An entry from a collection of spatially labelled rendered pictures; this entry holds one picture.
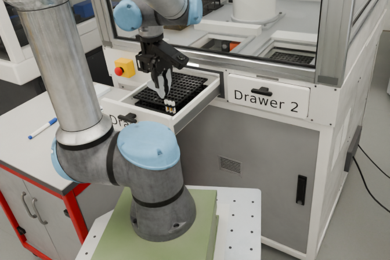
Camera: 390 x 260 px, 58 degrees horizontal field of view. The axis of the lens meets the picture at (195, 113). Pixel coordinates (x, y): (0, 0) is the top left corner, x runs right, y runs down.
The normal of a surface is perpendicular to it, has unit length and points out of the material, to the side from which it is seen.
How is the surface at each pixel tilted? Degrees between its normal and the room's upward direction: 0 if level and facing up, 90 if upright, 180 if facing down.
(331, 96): 90
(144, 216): 72
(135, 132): 7
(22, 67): 90
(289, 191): 90
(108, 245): 1
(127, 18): 90
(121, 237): 1
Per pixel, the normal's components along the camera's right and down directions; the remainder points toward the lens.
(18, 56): 0.84, 0.22
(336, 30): -0.54, 0.49
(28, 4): 0.06, 0.97
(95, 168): -0.24, 0.22
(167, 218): 0.25, 0.19
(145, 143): 0.02, -0.84
